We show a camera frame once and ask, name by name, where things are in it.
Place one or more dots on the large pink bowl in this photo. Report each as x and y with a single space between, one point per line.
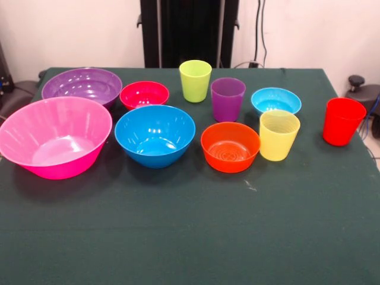
59 166

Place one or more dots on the small crimson bowl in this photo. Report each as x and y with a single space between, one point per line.
142 95

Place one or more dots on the small light blue bowl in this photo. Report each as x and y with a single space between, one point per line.
276 101

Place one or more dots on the large purple bowl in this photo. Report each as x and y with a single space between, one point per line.
83 86

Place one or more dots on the black pedestal leg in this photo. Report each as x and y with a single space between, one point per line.
371 92
20 89

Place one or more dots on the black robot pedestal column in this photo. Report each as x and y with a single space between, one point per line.
184 29

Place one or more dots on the red cup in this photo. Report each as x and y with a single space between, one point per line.
341 127

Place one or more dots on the dark green table cloth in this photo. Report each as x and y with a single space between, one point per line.
190 222

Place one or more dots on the small orange bowl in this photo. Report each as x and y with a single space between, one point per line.
228 164

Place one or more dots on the black knob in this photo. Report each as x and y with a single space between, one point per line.
356 80

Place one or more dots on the yellow cup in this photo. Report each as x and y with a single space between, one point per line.
279 142

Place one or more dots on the large blue bowl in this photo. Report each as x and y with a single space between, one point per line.
154 157

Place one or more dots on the purple cup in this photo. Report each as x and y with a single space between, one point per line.
227 107

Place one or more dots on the black power plug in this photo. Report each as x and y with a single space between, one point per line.
253 64

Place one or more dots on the green cup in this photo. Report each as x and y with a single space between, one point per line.
194 86

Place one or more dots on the black equipment box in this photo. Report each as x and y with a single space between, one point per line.
4 77

